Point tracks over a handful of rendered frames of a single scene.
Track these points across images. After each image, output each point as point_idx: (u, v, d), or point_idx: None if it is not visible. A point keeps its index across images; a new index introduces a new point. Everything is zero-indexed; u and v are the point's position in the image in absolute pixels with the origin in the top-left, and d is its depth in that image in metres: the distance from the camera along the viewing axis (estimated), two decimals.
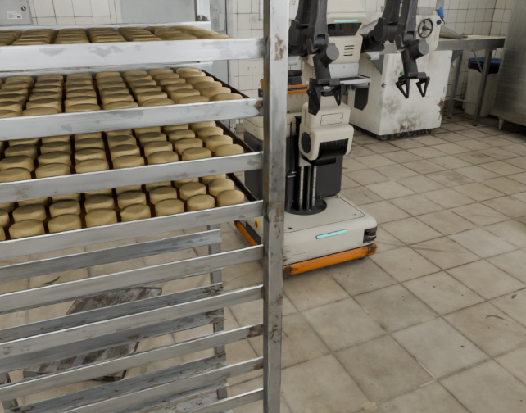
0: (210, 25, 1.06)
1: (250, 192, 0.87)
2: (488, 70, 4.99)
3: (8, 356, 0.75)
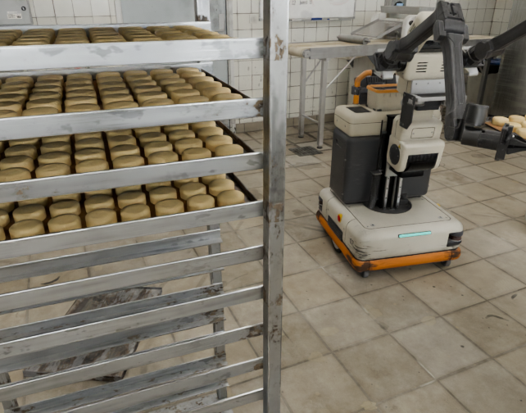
0: (210, 25, 1.06)
1: (250, 192, 0.87)
2: (488, 70, 4.99)
3: (8, 356, 0.75)
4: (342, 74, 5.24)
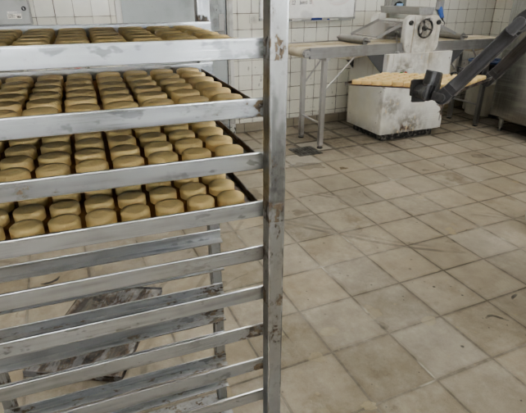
0: (210, 25, 1.06)
1: (250, 192, 0.87)
2: (488, 70, 4.99)
3: (8, 356, 0.75)
4: (342, 74, 5.24)
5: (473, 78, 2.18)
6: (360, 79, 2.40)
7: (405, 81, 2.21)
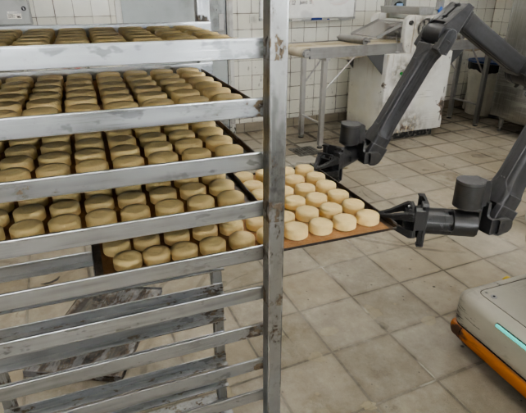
0: (210, 25, 1.06)
1: (250, 192, 0.87)
2: (488, 70, 4.99)
3: (8, 356, 0.75)
4: (342, 74, 5.23)
5: (325, 180, 1.15)
6: (118, 249, 0.84)
7: (260, 232, 0.90)
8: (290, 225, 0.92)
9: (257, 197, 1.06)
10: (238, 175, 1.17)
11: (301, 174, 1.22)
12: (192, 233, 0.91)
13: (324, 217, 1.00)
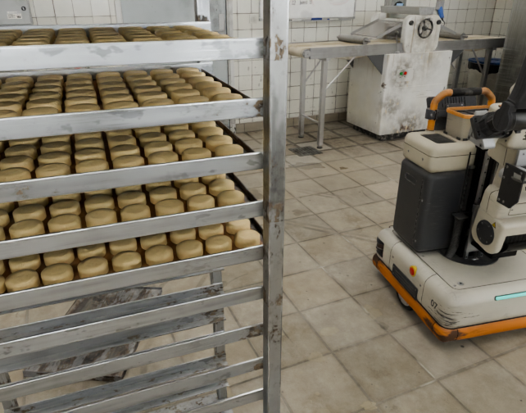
0: (210, 25, 1.06)
1: (250, 192, 0.87)
2: (488, 70, 4.99)
3: (8, 356, 0.75)
4: (342, 74, 5.24)
5: None
6: None
7: (115, 258, 0.81)
8: (152, 250, 0.83)
9: None
10: None
11: None
12: (43, 260, 0.82)
13: (202, 238, 0.91)
